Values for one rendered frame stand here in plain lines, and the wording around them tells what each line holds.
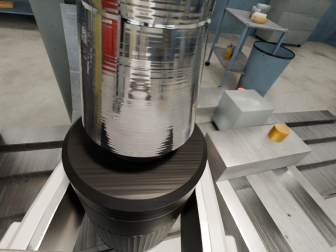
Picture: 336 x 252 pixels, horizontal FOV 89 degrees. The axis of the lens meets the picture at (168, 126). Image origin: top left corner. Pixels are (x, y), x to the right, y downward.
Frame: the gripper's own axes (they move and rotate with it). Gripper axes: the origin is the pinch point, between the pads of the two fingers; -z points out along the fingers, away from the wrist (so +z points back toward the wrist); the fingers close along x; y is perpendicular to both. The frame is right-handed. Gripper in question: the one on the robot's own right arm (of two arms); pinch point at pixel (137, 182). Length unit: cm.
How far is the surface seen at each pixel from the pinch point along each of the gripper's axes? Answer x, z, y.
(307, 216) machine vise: -21.5, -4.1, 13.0
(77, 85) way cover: 20.7, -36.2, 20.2
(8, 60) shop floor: 185, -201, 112
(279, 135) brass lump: -18.4, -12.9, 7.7
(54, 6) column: 26, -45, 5
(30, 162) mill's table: 19.1, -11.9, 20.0
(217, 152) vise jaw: -9.2, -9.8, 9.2
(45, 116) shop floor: 98, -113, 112
